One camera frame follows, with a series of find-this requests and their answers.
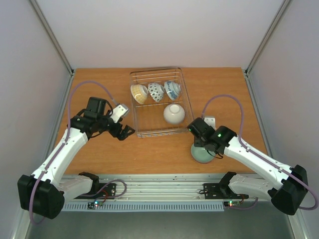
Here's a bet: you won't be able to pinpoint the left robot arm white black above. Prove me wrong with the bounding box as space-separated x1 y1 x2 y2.
17 97 135 219

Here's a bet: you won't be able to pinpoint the blue floral white bowl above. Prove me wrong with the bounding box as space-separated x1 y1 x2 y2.
164 81 181 101

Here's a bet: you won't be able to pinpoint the bowl under white bowl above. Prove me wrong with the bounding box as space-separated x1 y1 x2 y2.
191 144 216 164

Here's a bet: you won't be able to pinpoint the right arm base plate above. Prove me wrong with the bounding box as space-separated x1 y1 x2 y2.
198 183 249 200

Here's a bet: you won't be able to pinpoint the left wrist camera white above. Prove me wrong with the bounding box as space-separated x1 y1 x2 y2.
111 104 130 123

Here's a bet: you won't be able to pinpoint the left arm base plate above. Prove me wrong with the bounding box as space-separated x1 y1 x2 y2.
76 183 116 200

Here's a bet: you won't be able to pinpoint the aluminium frame rails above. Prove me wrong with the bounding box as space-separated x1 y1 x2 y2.
23 0 297 202

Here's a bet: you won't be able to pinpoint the white upturned bowl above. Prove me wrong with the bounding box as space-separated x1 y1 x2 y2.
163 104 185 124

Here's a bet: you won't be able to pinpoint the right circuit board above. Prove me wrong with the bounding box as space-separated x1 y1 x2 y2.
224 200 244 207

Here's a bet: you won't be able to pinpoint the left circuit board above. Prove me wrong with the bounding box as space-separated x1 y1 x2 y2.
87 201 104 210

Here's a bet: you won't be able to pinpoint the pink patterned bowl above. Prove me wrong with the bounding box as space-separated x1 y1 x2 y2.
148 83 164 103

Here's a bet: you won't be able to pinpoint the wire dish rack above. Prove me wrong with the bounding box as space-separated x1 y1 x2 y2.
130 67 194 137

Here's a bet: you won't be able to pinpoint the circuit board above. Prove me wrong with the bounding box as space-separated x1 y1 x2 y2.
224 200 244 207
87 201 104 210

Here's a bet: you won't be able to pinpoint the yellow patterned bowl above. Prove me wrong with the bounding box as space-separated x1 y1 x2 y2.
130 84 149 105

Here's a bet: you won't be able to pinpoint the grey slotted cable duct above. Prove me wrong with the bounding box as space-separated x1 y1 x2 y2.
62 202 224 213

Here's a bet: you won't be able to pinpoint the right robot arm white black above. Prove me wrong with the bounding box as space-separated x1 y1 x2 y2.
187 118 308 215

